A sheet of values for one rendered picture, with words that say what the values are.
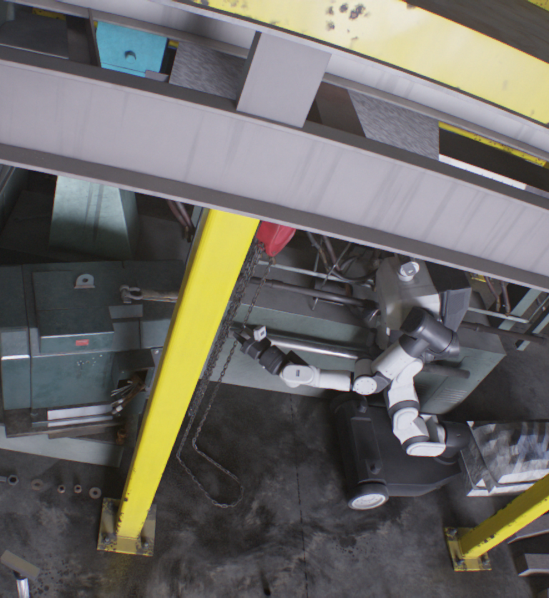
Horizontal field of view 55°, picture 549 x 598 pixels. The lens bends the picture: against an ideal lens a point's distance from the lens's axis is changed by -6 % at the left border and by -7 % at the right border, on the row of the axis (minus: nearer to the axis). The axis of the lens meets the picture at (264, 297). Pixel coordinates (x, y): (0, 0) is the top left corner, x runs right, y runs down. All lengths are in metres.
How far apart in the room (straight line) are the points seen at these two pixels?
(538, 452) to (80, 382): 2.48
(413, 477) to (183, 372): 1.71
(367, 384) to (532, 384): 2.47
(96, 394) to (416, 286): 1.23
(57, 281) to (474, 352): 2.10
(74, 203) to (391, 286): 1.30
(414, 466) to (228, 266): 1.97
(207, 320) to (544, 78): 0.85
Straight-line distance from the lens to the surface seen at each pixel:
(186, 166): 1.08
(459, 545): 3.06
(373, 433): 2.88
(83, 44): 1.33
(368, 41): 0.94
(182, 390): 1.49
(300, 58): 0.95
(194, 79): 2.02
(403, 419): 2.53
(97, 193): 2.32
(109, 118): 1.05
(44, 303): 1.94
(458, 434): 2.95
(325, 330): 2.69
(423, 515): 3.04
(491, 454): 3.23
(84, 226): 2.43
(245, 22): 0.91
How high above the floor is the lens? 2.30
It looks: 41 degrees down
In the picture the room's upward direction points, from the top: 24 degrees clockwise
